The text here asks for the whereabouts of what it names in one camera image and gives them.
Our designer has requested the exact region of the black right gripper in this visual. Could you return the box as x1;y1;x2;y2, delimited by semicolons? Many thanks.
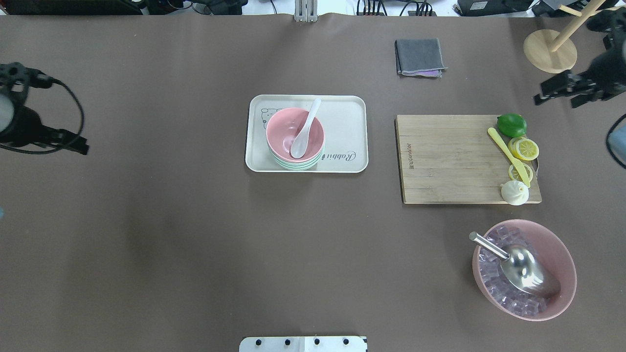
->
534;46;626;109

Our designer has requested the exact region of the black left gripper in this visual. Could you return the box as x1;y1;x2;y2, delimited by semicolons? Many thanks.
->
0;62;89;154

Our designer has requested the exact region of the small pink bowl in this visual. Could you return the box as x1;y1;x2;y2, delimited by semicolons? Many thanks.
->
266;108;326;163

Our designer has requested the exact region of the white ceramic spoon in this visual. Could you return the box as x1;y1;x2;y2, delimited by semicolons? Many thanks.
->
290;98;322;159

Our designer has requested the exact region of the large pink ice bowl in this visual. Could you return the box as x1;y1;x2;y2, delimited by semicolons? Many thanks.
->
472;219;577;322

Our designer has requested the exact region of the wooden cup tree stand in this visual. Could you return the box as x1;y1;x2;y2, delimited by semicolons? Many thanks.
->
523;0;604;74

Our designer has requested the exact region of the green lime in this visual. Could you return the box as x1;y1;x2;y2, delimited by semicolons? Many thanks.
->
496;113;527;138

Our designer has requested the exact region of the lemon slice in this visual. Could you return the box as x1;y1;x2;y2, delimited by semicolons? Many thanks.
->
508;136;539;162
508;163;534;183

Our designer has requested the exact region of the yellow plastic knife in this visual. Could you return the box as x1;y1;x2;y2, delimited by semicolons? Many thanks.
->
487;127;531;187

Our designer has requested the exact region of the white toy bun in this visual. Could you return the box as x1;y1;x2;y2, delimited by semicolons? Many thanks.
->
500;180;530;206

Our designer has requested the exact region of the wooden cutting board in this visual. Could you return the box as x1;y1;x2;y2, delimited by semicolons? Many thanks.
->
395;114;542;205

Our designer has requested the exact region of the grey folded cloth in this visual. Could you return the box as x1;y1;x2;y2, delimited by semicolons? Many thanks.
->
394;38;447;78

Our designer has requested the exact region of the metal ice scoop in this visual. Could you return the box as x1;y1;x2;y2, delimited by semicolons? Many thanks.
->
468;232;561;298

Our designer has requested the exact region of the white rabbit tray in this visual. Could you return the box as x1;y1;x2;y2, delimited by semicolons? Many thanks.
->
245;94;369;173

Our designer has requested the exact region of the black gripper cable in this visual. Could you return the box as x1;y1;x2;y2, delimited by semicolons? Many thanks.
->
0;81;86;155

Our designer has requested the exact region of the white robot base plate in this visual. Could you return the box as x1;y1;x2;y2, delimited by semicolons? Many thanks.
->
239;335;368;352

